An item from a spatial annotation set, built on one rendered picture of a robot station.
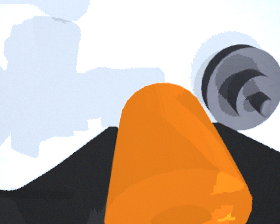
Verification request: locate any orange knob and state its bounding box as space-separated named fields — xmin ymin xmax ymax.
xmin=105 ymin=82 xmax=252 ymax=224

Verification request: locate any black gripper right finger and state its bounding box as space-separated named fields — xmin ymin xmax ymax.
xmin=212 ymin=122 xmax=280 ymax=224

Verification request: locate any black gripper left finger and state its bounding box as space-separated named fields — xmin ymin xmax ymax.
xmin=0 ymin=126 xmax=119 ymax=224

